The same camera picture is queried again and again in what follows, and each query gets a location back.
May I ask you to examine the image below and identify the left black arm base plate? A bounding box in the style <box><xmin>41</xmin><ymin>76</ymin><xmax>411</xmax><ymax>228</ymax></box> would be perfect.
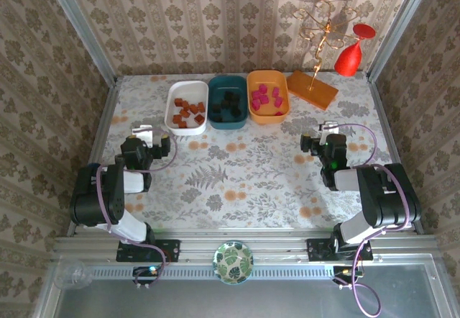
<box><xmin>115</xmin><ymin>238</ymin><xmax>181</xmax><ymax>263</ymax></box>

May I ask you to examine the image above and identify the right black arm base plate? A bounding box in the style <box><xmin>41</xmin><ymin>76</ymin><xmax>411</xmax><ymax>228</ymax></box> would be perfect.
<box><xmin>306</xmin><ymin>237</ymin><xmax>374</xmax><ymax>263</ymax></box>

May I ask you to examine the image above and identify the gold wire glass rack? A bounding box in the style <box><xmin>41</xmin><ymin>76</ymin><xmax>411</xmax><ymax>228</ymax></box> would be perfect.
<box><xmin>293</xmin><ymin>0</ymin><xmax>360</xmax><ymax>92</ymax></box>

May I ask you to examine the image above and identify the aluminium cross rail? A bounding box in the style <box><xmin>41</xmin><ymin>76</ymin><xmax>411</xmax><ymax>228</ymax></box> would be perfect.
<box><xmin>53</xmin><ymin>230</ymin><xmax>441</xmax><ymax>263</ymax></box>

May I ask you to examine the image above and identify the floral table mat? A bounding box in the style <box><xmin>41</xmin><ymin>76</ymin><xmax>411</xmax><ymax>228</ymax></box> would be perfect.
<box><xmin>88</xmin><ymin>74</ymin><xmax>414</xmax><ymax>230</ymax></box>

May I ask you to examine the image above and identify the teal plastic container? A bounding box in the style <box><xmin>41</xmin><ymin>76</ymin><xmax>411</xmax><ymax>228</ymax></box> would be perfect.
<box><xmin>207</xmin><ymin>76</ymin><xmax>249</xmax><ymax>131</ymax></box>

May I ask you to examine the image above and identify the slotted grey cable duct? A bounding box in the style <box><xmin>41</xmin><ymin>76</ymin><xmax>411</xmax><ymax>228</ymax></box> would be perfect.
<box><xmin>86</xmin><ymin>264</ymin><xmax>335</xmax><ymax>281</ymax></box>

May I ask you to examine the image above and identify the leaf pattern bowl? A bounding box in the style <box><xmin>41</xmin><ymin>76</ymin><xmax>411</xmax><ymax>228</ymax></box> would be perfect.
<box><xmin>212</xmin><ymin>240</ymin><xmax>254</xmax><ymax>286</ymax></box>

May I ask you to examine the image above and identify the red wine glass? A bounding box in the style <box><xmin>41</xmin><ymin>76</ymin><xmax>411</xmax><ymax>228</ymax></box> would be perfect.
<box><xmin>333</xmin><ymin>22</ymin><xmax>377</xmax><ymax>78</ymax></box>

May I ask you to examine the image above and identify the orange wooden stand base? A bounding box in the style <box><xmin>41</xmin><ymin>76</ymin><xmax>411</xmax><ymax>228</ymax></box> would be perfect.
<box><xmin>285</xmin><ymin>68</ymin><xmax>339</xmax><ymax>112</ymax></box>

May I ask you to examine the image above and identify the right small controller board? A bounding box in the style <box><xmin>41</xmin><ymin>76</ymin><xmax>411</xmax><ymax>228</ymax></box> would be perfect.
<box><xmin>332</xmin><ymin>265</ymin><xmax>362</xmax><ymax>285</ymax></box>

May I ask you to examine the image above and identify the left small controller board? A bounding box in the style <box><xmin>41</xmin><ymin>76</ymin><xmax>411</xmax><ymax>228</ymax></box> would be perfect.
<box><xmin>132</xmin><ymin>265</ymin><xmax>162</xmax><ymax>285</ymax></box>

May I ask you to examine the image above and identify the aluminium side rail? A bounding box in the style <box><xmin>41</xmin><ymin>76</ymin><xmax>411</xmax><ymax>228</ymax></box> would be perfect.
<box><xmin>66</xmin><ymin>78</ymin><xmax>121</xmax><ymax>236</ymax></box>
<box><xmin>366</xmin><ymin>73</ymin><xmax>425</xmax><ymax>235</ymax></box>

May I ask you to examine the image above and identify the orange plastic container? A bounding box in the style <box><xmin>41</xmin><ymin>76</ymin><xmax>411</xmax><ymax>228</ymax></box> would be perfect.
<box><xmin>246</xmin><ymin>69</ymin><xmax>291</xmax><ymax>125</ymax></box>

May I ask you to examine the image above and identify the white plastic container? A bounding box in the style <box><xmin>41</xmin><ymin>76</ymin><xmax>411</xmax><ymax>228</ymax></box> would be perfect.
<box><xmin>164</xmin><ymin>80</ymin><xmax>210</xmax><ymax>137</ymax></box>

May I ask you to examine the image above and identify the aluminium frame post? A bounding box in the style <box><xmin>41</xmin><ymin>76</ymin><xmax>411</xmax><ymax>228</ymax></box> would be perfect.
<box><xmin>366</xmin><ymin>0</ymin><xmax>438</xmax><ymax>81</ymax></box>
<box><xmin>40</xmin><ymin>0</ymin><xmax>119</xmax><ymax>85</ymax></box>

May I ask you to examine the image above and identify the clear glass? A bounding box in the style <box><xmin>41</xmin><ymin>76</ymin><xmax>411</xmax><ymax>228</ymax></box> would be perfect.
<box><xmin>53</xmin><ymin>255</ymin><xmax>93</xmax><ymax>291</ymax></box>

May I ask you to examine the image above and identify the small controller board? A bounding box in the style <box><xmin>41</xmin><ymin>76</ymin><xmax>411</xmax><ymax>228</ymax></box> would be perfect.
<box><xmin>132</xmin><ymin>265</ymin><xmax>162</xmax><ymax>285</ymax></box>
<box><xmin>332</xmin><ymin>265</ymin><xmax>362</xmax><ymax>285</ymax></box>

